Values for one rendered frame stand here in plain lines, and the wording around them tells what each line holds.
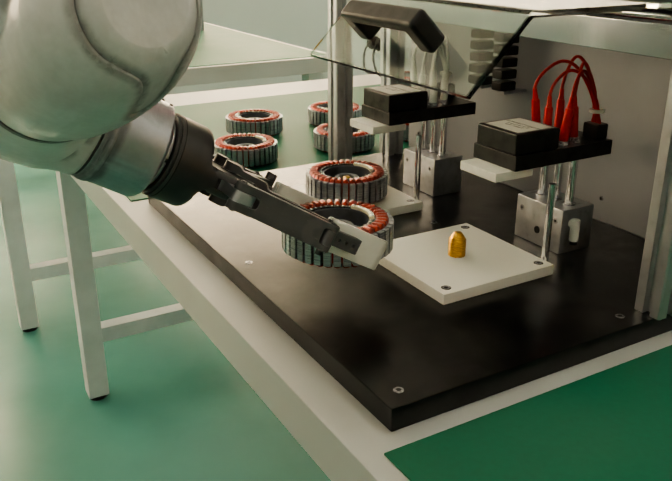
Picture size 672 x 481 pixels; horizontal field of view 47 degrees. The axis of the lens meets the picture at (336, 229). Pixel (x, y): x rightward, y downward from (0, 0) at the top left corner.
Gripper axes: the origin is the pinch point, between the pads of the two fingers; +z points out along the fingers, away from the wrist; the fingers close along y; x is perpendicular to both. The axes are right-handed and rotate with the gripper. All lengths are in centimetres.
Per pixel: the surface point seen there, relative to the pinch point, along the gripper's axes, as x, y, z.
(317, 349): 9.9, -8.2, -1.4
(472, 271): -2.1, -4.2, 15.3
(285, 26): -73, 479, 203
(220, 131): 0, 80, 19
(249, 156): 0, 52, 14
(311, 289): 7.1, 2.1, 2.1
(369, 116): -13.2, 26.0, 14.4
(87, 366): 69, 113, 29
